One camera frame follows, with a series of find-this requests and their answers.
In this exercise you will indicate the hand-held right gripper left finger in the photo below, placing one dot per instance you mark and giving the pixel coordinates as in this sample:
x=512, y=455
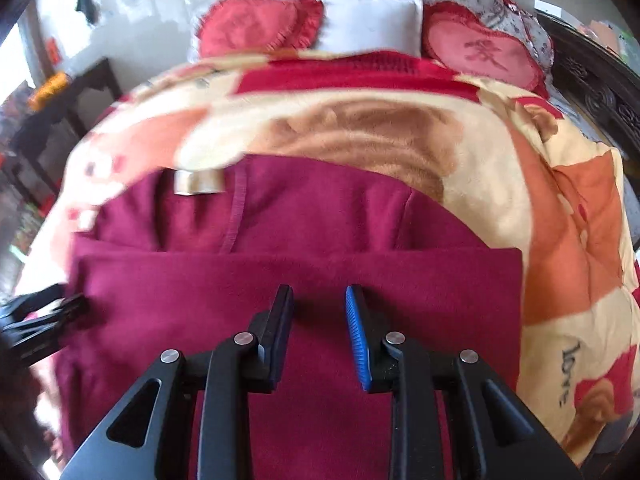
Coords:
x=282, y=340

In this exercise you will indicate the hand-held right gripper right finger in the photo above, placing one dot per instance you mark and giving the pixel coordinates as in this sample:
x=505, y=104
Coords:
x=356, y=340

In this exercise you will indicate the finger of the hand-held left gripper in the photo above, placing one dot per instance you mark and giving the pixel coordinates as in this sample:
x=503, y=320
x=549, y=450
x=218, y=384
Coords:
x=35, y=302
x=70, y=312

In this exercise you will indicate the maroon fleece sweater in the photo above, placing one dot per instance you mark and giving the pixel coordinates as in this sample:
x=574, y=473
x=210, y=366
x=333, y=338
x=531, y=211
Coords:
x=300, y=220

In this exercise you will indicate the yellow box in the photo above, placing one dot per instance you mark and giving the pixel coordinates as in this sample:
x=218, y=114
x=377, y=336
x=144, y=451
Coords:
x=47, y=91

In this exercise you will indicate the printed orange red blanket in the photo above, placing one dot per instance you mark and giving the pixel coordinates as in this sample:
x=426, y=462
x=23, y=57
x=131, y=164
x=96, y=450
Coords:
x=375, y=125

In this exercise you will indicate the dark wooden side table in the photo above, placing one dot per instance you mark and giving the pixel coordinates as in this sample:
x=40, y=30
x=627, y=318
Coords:
x=90, y=80

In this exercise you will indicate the window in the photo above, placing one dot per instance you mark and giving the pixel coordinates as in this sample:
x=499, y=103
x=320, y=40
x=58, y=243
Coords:
x=12, y=57

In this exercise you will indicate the red heart pillow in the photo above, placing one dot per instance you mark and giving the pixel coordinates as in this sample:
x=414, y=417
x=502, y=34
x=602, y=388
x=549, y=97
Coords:
x=240, y=25
x=480, y=52

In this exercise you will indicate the white pillow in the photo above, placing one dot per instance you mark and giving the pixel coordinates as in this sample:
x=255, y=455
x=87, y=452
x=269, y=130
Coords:
x=370, y=20

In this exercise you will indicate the dark carved wooden cabinet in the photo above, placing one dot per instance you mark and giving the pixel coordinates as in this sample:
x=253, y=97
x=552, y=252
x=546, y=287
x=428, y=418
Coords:
x=590, y=75

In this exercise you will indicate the pile of colourful packets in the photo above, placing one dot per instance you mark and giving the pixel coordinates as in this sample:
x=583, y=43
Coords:
x=602, y=35

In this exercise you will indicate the red wall sticker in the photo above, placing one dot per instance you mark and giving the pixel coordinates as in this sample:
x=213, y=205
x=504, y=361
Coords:
x=54, y=50

